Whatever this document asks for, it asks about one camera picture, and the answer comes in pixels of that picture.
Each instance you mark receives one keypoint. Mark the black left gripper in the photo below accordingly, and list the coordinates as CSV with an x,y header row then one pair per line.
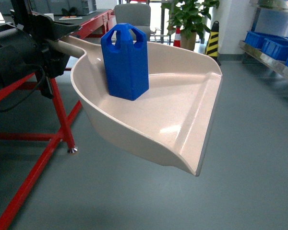
x,y
39,31

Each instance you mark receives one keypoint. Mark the metal shelf rack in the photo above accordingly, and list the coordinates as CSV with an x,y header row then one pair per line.
x,y
274,52

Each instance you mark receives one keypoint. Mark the beige plastic dustpan tray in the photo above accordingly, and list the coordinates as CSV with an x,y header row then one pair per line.
x,y
169,124

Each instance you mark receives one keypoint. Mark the blue plastic part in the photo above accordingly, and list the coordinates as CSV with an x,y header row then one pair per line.
x,y
125,55

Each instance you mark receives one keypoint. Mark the blue storage bin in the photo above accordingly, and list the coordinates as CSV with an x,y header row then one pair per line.
x,y
256,39

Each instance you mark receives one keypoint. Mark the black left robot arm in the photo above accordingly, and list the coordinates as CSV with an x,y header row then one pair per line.
x,y
12,65

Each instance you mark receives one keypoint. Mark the yellow black traffic cone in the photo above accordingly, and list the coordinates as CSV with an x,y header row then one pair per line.
x,y
211,49

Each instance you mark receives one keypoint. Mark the potted green plant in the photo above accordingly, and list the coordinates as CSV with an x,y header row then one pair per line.
x,y
190,16

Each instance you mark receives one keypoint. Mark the red white traffic cone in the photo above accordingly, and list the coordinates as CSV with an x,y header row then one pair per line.
x,y
177,37

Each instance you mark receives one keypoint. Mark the red table frame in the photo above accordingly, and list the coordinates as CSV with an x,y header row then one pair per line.
x,y
39,179

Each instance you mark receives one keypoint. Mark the grey office chair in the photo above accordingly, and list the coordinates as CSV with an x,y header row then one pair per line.
x,y
138,15

